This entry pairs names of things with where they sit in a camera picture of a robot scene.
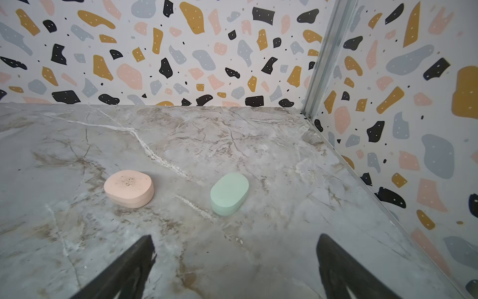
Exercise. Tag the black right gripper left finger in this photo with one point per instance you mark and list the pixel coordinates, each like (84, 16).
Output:
(126, 277)

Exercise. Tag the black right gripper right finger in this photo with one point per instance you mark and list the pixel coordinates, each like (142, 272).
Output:
(343, 277)

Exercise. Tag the mint green earbud charging case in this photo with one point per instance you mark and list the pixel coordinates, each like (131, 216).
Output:
(229, 193)

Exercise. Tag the pink earbud charging case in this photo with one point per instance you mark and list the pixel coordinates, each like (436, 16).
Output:
(129, 188)

